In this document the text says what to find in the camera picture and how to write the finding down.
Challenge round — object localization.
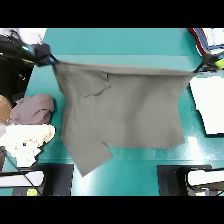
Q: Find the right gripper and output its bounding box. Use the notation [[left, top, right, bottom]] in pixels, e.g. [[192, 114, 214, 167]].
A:
[[199, 53, 218, 73]]

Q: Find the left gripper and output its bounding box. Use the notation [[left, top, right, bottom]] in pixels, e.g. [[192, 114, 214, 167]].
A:
[[34, 44, 58, 67]]

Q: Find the grey-brown T-shirt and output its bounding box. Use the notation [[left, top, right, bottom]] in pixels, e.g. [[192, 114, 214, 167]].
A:
[[53, 61, 198, 178]]

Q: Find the red and blue striped garment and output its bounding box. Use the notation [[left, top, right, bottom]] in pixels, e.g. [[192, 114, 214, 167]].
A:
[[187, 28, 224, 57]]

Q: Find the white folded garment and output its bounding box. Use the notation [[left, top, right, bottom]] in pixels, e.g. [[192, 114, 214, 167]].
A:
[[189, 75, 224, 137]]

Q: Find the mauve garment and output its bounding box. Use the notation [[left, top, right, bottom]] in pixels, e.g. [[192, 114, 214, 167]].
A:
[[9, 93, 56, 126]]

